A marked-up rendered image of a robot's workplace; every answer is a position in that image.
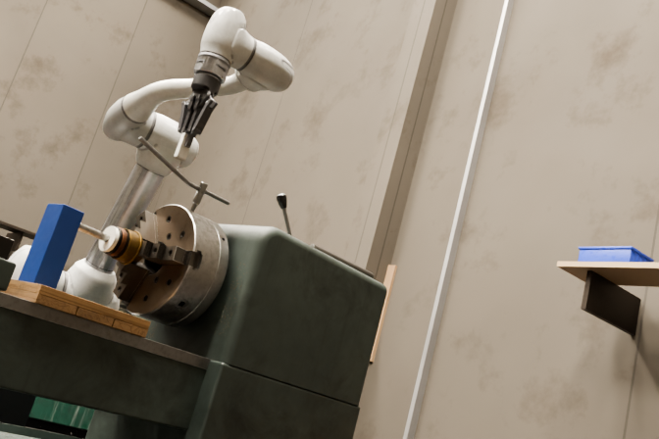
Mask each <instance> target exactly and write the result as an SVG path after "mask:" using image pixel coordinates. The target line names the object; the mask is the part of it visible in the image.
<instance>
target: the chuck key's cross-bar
mask: <svg viewBox="0 0 659 439"><path fill-rule="evenodd" d="M138 140H139V141H140V142H141V143H142V144H143V145H144V146H145V147H146V148H147V149H149V150H150V151H151V152H152V153H153V154H154V155H155V156H156V157H157V158H158V159H159V160H160V161H161V162H162V163H164V164H165V165H166V166H167V167H168V168H169V169H170V170H171V171H172V172H173V173H174V174H175V175H177V176H178V177H179V178H180V179H181V180H182V181H183V182H184V183H185V184H186V185H188V186H189V187H191V188H193V189H195V190H200V187H199V186H197V185H195V184H193V183H191V182H190V181H188V180H187V179H186V178H185V177H184V176H183V175H182V174H181V173H180V172H179V171H178V170H177V169H176V168H175V167H173V166H172V165H171V164H170V163H169V162H168V161H167V160H166V159H165V158H164V157H163V156H162V155H161V154H160V153H159V152H158V151H156V150H155V149H154V148H153V147H152V146H151V145H150V144H149V143H148V142H147V141H146V140H145V139H144V138H143V137H142V136H140V137H138ZM204 194H206V195H208V196H210V197H212V198H214V199H216V200H218V201H220V202H222V203H224V204H226V205H229V201H228V200H226V199H224V198H222V197H220V196H218V195H216V194H214V193H211V192H209V191H207V190H206V191H205V193H204Z"/></svg>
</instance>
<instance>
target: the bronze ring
mask: <svg viewBox="0 0 659 439"><path fill-rule="evenodd" d="M115 227H116V228H117V229H118V230H119V233H120V237H119V240H118V243H117V245H116V246H115V248H114V249H113V250H111V251H110V252H104V253H105V254H107V255H109V256H111V257H112V258H113V259H115V260H117V261H119V262H120V263H121V264H122V265H129V264H131V263H132V262H134V263H137V262H139V261H140V260H142V258H141V257H139V256H138V254H139V252H140V250H141V247H142V241H143V240H142V235H141V234H140V233H139V232H138V231H131V230H129V229H126V228H124V229H122V228H120V227H117V226H115Z"/></svg>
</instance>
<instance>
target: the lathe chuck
mask: <svg viewBox="0 0 659 439"><path fill-rule="evenodd" d="M156 214H157V226H158V240H159V243H162V244H165V245H166V246H179V247H180V248H182V249H184V250H187V251H188V252H189V251H193V252H197V251H198V252H200V253H199V255H201V256H200V259H199V263H198V266H197V268H196V269H195V270H194V269H192V268H193V267H192V266H161V265H158V264H156V263H153V262H151V261H148V260H146V259H143V258H142V260H140V262H141V263H144V264H146V265H147V266H148V267H151V268H153V269H154V270H155V271H156V273H154V274H149V275H148V276H147V278H146V279H145V281H144V282H143V284H142V285H141V287H140V288H139V290H138V291H137V293H136V294H135V296H134V297H133V299H132V300H131V302H130V303H129V305H128V306H127V311H128V312H130V313H131V314H134V315H136V316H139V317H144V318H147V319H150V320H153V321H156V322H159V323H162V324H169V323H174V322H177V321H179V320H181V319H183V318H184V317H186V316H188V315H189V314H190V313H191V312H192V311H193V310H194V309H195V308H196V307H197V306H198V305H199V304H200V302H201V301H202V300H203V298H204V297H205V295H206V294H207V292H208V290H209V288H210V286H211V284H212V282H213V280H214V277H215V274H216V271H217V268H218V263H219V258H220V240H219V235H218V232H217V229H216V228H215V227H214V225H213V224H212V223H211V222H210V221H209V220H208V219H206V218H204V217H202V216H200V215H198V214H196V213H194V212H192V211H190V210H188V209H187V208H185V207H183V206H180V205H167V206H164V207H162V208H159V209H158V210H156ZM180 300H187V301H188V304H187V306H185V307H184V308H181V309H179V308H177V307H176V303H177V302H178V301H180Z"/></svg>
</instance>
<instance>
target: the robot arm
mask: <svg viewBox="0 0 659 439"><path fill-rule="evenodd" d="M230 68H233V69H235V74H233V75H231V76H227V75H228V71H229V69H230ZM193 72H194V78H185V79H169V80H162V81H158V82H155V83H152V84H149V85H147V86H145V87H143V88H141V89H139V90H137V91H134V92H132V93H129V94H128V95H127V96H125V97H123V98H121V99H120V100H118V101H117V102H116V103H115V104H114V105H113V106H112V107H111V108H110V109H109V110H108V112H107V113H106V115H105V119H104V121H103V131H104V133H105V135H106V136H107V137H108V138H110V139H112V140H116V141H123V142H125V143H127V144H129V145H132V146H134V147H136V148H137V153H136V161H137V163H136V165H135V167H134V169H133V170H132V172H131V174H130V176H129V178H128V180H127V183H126V185H125V186H124V188H123V190H122V192H121V194H120V196H119V198H118V200H117V201H116V203H115V205H114V207H113V209H112V211H111V213H110V215H108V217H107V219H106V221H105V223H104V225H103V227H102V229H101V230H100V231H102V232H103V231H104V230H105V229H106V228H107V227H109V226H117V227H120V228H122V229H124V228H126V229H129V230H131V227H132V226H133V225H134V224H136V217H137V216H138V215H139V214H141V213H142V212H143V211H145V210H147V208H148V206H149V204H150V203H151V201H152V199H153V197H154V195H155V193H156V191H157V190H158V188H159V186H160V184H161V182H162V180H163V178H164V176H168V175H170V174H171V173H172V171H171V170H170V169H169V168H168V167H167V166H166V165H165V164H164V163H162V162H161V161H160V160H159V159H158V158H157V157H156V156H155V155H154V154H153V153H152V152H151V151H150V150H149V149H147V148H146V147H145V146H144V145H143V144H142V143H141V142H140V141H139V140H138V137H140V136H142V137H143V138H144V139H145V140H146V141H147V142H148V143H149V144H150V145H151V146H152V147H153V148H154V149H155V150H156V151H158V152H159V153H160V154H161V155H162V156H163V157H164V158H165V159H166V160H167V161H168V162H169V163H170V164H171V165H172V166H173V167H175V168H176V169H177V168H185V167H188V166H189V165H190V164H192V163H193V162H194V160H195V159H196V157H197V154H198V150H199V145H198V142H197V140H196V139H195V137H196V135H197V134H198V135H200V134H201V133H202V131H203V129H204V127H205V125H206V123H207V121H208V119H209V118H210V116H211V114H212V112H213V111H214V109H215V108H216V107H217V105H218V102H216V101H214V97H216V96H226V95H232V94H236V93H240V92H243V91H245V90H248V91H251V92H257V91H267V90H269V91H272V92H283V91H284V90H286V89H287V88H288V87H289V86H290V85H291V83H292V81H293V79H294V71H293V66H292V65H291V64H290V63H289V61H288V60H287V59H286V58H285V57H284V56H283V55H282V54H281V53H279V52H278V51H277V50H275V49H274V48H272V47H271V46H269V45H267V44H265V43H263V42H261V41H258V40H256V39H255V38H253V37H252V36H251V35H250V34H249V33H248V32H247V31H246V20H245V17H244V15H243V13H242V12H240V11H239V10H237V9H234V8H232V7H223V8H221V9H219V10H217V11H216V12H215V13H214V15H213V16H212V18H211V19H210V20H209V22H208V24H207V26H206V29H205V31H204V33H203V36H202V40H201V45H200V53H199V55H198V59H197V61H196V64H195V67H194V70H193ZM187 98H189V100H188V101H186V102H185V101H182V102H181V113H180V118H179V122H175V121H173V120H171V119H169V118H168V117H166V116H164V115H160V114H157V113H155V112H154V111H155V110H156V109H157V107H158V106H159V105H160V104H161V103H163V102H166V101H169V100H176V99H187ZM99 240H100V239H97V238H96V240H95V242H94V244H93V246H92V247H91V249H90V251H89V253H88V255H87V257H86V259H82V260H79V261H77V262H75V264H74V265H73V266H72V267H71V268H70V269H69V270H68V271H63V272H62V274H61V277H60V280H59V282H58V285H57V288H56V289H57V290H60V291H62V292H65V293H68V294H71V295H74V296H77V297H79V298H82V299H85V300H88V301H91V302H94V303H96V304H99V305H102V306H105V307H108V308H111V309H114V310H117V311H118V310H119V307H120V299H118V298H117V297H116V295H115V294H114V292H113V291H114V289H115V287H116V283H117V279H116V275H115V273H114V269H115V267H116V263H117V260H115V259H113V258H112V257H111V256H109V255H107V254H105V253H104V252H103V251H101V250H100V248H99ZM30 247H31V246H28V245H24V246H23V247H22V248H20V249H19V250H18V251H16V252H15V253H14V254H13V255H12V256H11V257H10V258H9V260H8V261H10V262H13V263H15V264H16V268H15V271H14V273H13V276H12V278H11V279H15V280H18V279H19V277H20V274H21V271H22V269H23V266H24V264H25V260H26V257H27V255H28V252H29V250H30Z"/></svg>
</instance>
